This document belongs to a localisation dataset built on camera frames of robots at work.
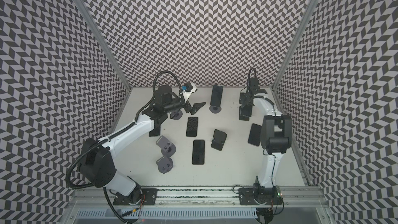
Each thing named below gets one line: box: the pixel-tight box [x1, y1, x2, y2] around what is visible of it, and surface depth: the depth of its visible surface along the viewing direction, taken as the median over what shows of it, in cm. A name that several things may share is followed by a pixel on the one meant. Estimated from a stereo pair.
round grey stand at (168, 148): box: [155, 135, 177, 158], surface depth 84 cm
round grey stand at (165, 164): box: [155, 155, 174, 175], surface depth 80 cm
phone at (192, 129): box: [186, 116, 199, 137], surface depth 99 cm
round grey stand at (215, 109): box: [208, 105, 222, 114], surface depth 109 cm
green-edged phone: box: [209, 85, 224, 108], surface depth 100 cm
